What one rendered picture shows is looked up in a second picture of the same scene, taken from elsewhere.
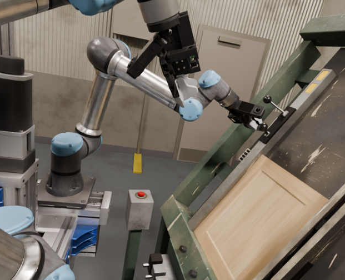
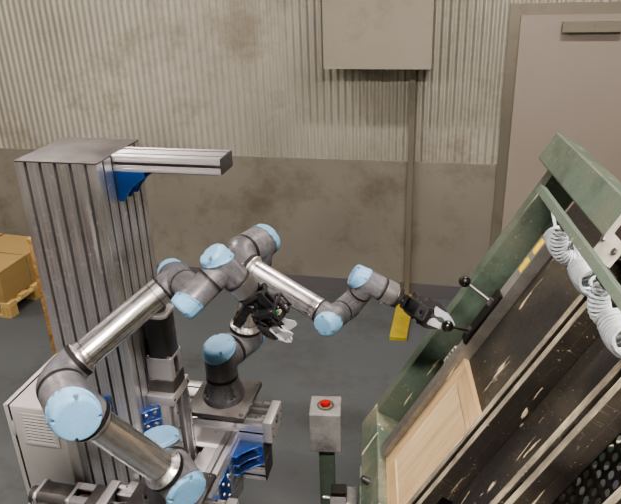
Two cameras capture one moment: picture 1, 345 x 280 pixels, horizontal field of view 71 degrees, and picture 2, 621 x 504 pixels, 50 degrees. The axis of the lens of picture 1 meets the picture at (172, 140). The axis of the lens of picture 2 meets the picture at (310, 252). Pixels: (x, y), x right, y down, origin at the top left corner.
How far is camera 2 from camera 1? 1.38 m
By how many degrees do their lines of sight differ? 24
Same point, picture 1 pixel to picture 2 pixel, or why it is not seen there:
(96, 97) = not seen: hidden behind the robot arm
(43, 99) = (219, 203)
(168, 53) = (257, 313)
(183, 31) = (262, 301)
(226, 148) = (443, 338)
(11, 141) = (162, 366)
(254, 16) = not seen: outside the picture
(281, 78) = (514, 231)
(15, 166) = (167, 387)
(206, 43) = (532, 44)
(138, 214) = (321, 430)
